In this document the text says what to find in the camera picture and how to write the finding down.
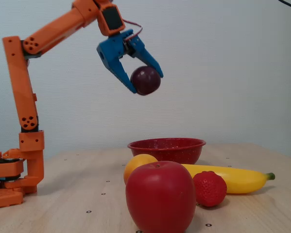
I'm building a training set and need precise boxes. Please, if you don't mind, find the red speckled bowl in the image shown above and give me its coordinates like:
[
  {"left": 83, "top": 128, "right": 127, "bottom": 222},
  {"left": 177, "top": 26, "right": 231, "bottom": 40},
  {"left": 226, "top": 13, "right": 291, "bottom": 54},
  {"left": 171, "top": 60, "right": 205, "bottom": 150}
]
[{"left": 127, "top": 137, "right": 206, "bottom": 165}]

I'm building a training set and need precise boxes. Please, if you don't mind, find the red toy apple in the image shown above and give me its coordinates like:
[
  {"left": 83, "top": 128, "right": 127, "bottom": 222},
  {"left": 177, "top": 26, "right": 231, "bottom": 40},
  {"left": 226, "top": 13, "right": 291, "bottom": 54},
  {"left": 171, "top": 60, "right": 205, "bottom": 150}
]
[{"left": 125, "top": 160, "right": 197, "bottom": 233}]

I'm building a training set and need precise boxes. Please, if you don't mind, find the red and white servo cable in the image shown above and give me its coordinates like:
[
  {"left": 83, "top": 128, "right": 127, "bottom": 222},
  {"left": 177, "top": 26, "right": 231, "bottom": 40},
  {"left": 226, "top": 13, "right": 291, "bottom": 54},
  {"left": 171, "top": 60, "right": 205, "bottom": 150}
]
[{"left": 122, "top": 18, "right": 143, "bottom": 41}]

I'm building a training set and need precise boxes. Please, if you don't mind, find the orange robot base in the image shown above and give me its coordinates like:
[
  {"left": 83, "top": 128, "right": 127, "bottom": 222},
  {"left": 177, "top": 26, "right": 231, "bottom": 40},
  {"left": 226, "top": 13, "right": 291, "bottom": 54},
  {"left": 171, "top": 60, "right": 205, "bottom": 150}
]
[{"left": 0, "top": 149, "right": 38, "bottom": 210}]

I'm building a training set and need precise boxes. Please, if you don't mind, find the orange toy peach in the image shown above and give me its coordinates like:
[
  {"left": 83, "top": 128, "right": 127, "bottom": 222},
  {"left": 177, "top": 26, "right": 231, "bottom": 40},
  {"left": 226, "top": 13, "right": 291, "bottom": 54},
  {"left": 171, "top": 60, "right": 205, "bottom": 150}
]
[{"left": 123, "top": 153, "right": 158, "bottom": 185}]

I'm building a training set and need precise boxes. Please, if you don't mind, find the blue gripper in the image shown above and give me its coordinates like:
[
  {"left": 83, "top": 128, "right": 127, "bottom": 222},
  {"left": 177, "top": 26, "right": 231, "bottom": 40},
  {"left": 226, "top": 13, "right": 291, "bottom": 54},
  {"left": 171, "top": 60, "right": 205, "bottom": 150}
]
[{"left": 96, "top": 29, "right": 164, "bottom": 95}]

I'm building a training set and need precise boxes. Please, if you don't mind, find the dark purple toy plum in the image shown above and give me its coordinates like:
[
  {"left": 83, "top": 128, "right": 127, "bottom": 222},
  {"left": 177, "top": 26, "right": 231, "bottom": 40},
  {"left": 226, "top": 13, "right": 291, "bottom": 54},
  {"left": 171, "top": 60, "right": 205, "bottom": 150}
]
[{"left": 130, "top": 66, "right": 162, "bottom": 96}]

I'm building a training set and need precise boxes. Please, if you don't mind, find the red toy strawberry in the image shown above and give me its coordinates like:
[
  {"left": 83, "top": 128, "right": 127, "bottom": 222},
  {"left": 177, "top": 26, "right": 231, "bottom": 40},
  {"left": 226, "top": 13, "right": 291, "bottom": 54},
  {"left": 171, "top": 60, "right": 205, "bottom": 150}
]
[{"left": 192, "top": 171, "right": 227, "bottom": 208}]

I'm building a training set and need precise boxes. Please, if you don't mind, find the yellow toy banana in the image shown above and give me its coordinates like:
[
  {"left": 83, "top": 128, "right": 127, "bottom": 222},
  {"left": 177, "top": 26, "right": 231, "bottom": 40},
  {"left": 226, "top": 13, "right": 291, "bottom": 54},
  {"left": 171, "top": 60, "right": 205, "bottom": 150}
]
[{"left": 181, "top": 164, "right": 276, "bottom": 194}]

